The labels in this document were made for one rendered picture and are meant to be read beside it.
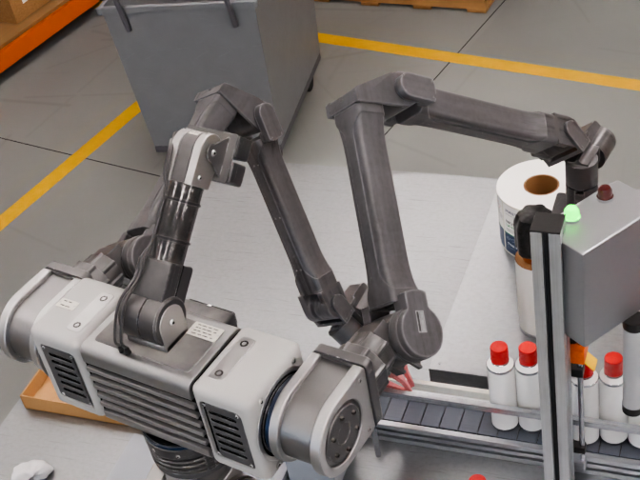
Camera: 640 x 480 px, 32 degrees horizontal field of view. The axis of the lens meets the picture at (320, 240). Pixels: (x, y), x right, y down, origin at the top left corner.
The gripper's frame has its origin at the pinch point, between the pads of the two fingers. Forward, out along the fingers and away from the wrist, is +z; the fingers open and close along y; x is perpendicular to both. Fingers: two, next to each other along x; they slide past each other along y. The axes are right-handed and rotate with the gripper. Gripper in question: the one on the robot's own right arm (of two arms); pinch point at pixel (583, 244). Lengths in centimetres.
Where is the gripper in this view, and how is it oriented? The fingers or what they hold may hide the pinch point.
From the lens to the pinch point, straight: 215.5
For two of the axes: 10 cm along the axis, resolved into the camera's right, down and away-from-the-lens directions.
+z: 1.6, 7.6, 6.3
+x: -3.3, 6.4, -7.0
